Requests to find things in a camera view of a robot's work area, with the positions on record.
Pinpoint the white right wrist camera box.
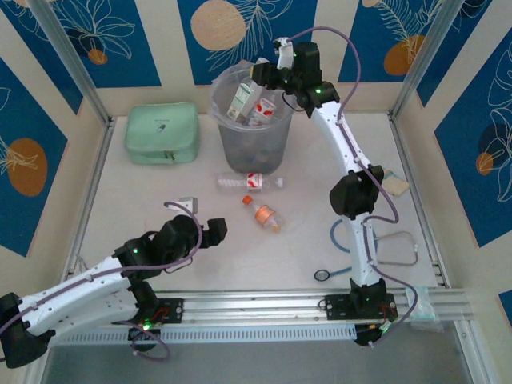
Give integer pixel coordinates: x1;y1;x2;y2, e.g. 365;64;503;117
274;38;296;69

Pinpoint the small red white label bottle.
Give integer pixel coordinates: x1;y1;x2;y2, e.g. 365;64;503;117
217;171;285;194

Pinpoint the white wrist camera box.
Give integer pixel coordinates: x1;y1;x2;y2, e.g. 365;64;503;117
178;195;199;215
274;38;296;69

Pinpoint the mint green zipper pouch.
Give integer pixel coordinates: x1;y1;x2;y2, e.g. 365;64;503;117
123;102;200;166

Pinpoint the aluminium frame post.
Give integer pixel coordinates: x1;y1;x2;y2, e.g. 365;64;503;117
30;0;115;125
390;0;467;121

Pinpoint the white gauze packet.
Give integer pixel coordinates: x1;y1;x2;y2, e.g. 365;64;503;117
382;170;411;197

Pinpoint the clear plastic bin liner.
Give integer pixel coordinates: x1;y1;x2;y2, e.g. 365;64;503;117
209;59;303;125

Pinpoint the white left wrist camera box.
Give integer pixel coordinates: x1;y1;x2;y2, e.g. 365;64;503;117
178;195;199;215

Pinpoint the aluminium mounting rail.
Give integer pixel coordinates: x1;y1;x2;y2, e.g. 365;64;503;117
51;287;475;332

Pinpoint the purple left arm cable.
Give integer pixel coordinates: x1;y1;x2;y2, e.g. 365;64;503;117
0;201;203;362

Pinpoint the blue tube stethoscope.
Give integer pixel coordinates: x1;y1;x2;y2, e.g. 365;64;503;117
314;219;420;283

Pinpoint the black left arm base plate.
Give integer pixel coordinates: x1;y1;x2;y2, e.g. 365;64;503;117
154;298;185;325

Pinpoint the orange label orange cap bottle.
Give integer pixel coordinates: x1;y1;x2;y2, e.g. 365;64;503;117
242;194;287;234

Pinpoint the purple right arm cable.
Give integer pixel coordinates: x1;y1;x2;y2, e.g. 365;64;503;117
286;26;419;348

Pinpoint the white slotted cable duct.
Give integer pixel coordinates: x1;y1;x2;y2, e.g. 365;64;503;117
51;323;357;347

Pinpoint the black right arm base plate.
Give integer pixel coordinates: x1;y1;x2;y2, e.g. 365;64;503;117
319;294;399;321

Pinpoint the translucent grey plastic bin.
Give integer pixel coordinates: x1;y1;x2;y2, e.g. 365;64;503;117
209;59;295;175

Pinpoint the teal item in plastic bag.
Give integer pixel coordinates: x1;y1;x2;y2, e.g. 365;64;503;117
406;286;445;331

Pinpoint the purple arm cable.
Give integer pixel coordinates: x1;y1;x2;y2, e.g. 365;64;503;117
0;201;203;362
286;26;419;348

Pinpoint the square bottle green white label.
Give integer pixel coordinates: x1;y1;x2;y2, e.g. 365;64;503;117
226;82;263;123

